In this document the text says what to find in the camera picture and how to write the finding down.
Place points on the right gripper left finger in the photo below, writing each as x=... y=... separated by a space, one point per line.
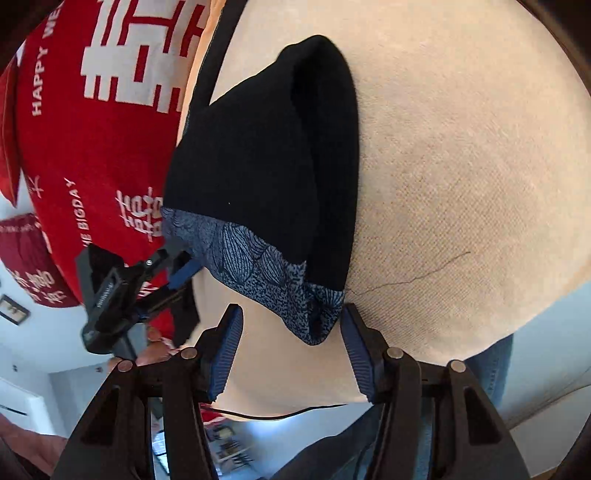
x=113 y=440

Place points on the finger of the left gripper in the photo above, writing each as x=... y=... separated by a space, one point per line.
x=183 y=268

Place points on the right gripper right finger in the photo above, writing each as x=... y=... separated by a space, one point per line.
x=469 y=438

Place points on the black pants with patterned waistband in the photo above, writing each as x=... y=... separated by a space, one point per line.
x=262 y=186

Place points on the person's left hand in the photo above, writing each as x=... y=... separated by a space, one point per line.
x=142 y=345

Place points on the dark red patterned pillow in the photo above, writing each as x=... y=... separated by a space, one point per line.
x=25 y=255

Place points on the red blanket with white characters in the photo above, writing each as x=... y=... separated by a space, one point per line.
x=93 y=107

